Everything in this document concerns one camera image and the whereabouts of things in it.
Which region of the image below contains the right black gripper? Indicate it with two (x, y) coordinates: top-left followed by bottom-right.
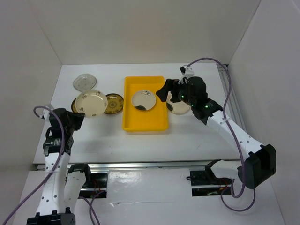
(156, 78), (195, 106)

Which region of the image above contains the cream plate with calligraphy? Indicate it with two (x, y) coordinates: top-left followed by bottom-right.
(75, 90), (108, 118)

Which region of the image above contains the cream plate black flower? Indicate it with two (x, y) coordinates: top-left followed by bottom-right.
(131, 90), (156, 111)
(166, 92), (190, 114)

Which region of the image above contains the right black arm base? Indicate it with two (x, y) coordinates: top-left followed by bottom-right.
(186, 171), (232, 197)

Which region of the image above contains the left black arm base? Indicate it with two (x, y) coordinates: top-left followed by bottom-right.
(79, 172), (108, 199)

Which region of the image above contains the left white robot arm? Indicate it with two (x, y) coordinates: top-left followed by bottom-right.
(27, 108), (93, 225)

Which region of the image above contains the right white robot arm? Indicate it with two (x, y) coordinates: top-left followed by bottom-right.
(156, 77), (276, 189)

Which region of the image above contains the yellow plastic bin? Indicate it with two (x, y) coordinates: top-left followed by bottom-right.
(122, 76), (169, 132)

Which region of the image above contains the yellow brown patterned plate left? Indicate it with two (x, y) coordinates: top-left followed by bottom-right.
(71, 98), (78, 113)

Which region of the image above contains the yellow brown patterned plate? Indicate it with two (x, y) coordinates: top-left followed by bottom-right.
(71, 98), (78, 113)
(104, 93), (124, 115)

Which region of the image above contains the clear glass plate left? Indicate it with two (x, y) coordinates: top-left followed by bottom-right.
(73, 74), (97, 92)

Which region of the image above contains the yellow brown patterned plate right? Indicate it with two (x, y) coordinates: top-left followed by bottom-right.
(104, 93), (124, 115)

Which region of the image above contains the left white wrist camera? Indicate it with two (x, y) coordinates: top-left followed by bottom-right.
(39, 109), (52, 122)

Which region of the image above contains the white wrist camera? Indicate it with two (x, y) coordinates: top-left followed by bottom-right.
(179, 66), (194, 84)
(39, 109), (52, 122)

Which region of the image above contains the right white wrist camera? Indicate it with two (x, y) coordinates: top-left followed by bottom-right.
(179, 66), (194, 84)

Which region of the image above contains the right side aluminium rail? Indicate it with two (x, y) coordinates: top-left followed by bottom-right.
(217, 64), (245, 129)

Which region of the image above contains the aluminium rail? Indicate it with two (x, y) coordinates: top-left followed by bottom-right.
(217, 64), (245, 129)
(35, 159), (235, 172)

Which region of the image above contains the front aluminium rail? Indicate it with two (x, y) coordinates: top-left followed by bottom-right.
(35, 159), (235, 172)

